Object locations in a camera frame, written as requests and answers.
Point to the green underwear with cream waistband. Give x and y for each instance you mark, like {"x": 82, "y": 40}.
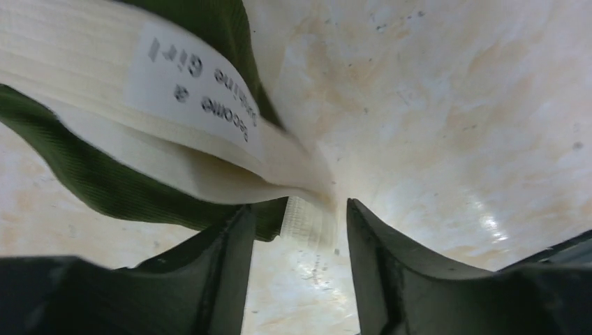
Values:
{"x": 154, "y": 111}

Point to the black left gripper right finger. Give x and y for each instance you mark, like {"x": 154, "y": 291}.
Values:
{"x": 403, "y": 287}

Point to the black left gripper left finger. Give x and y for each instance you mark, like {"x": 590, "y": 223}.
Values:
{"x": 196, "y": 287}

